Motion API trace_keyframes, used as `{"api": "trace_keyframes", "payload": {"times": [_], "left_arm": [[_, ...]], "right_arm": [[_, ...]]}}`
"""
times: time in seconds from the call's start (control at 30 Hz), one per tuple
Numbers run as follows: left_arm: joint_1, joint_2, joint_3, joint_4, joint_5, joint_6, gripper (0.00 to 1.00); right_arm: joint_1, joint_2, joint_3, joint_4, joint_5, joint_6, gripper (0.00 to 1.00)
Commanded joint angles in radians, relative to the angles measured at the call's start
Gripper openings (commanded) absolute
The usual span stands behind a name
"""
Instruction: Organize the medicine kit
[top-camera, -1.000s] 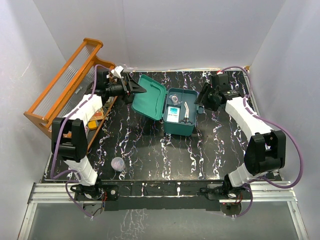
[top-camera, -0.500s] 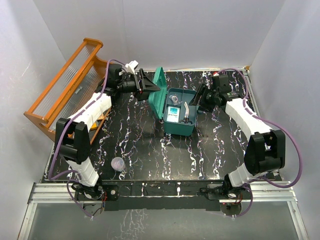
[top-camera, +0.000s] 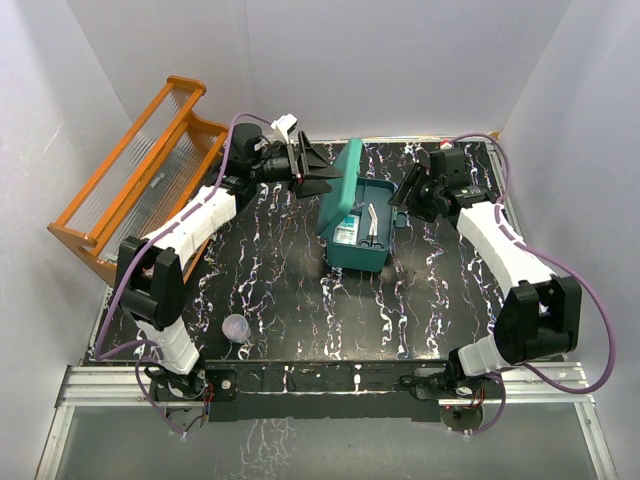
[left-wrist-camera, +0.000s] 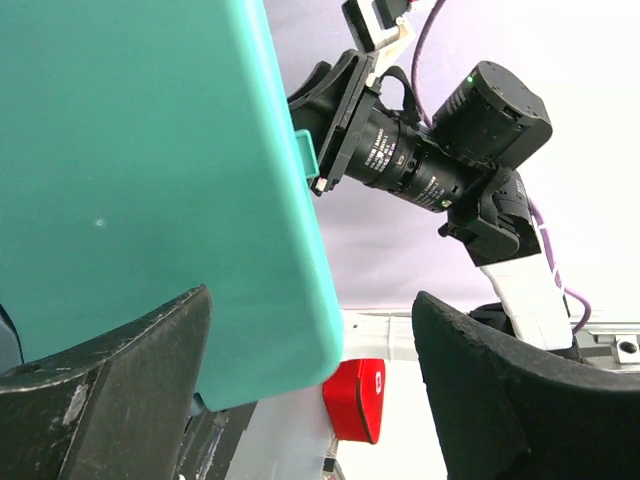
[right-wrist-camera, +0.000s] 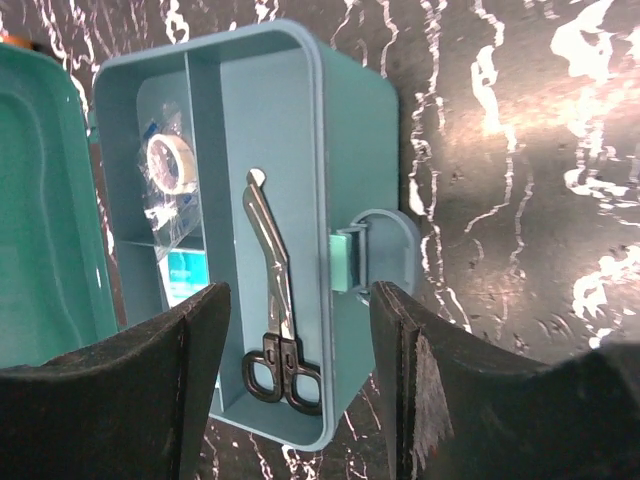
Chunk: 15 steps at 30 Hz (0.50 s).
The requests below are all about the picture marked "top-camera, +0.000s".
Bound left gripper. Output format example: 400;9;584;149
250;132;341;198

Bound green medicine box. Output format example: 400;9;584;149
316;138;407;273

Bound black handled scissors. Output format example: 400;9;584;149
358;203;383;249

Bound blue divided tray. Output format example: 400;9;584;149
331;177;395;250

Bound teal white wipe packet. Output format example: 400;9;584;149
332;212;365;246

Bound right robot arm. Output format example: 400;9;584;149
388;142;582;397

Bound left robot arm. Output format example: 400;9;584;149
113;114;342;399

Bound orange wooden shelf rack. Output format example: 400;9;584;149
47;76;228;286

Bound clear plastic cup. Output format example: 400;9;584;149
222;314;251;343

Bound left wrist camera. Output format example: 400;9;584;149
270;113;298;144

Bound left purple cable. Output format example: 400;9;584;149
94;112;274;436

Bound purple cable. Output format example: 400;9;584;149
94;112;274;436
449;132;619;436

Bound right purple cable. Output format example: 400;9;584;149
449;132;619;436

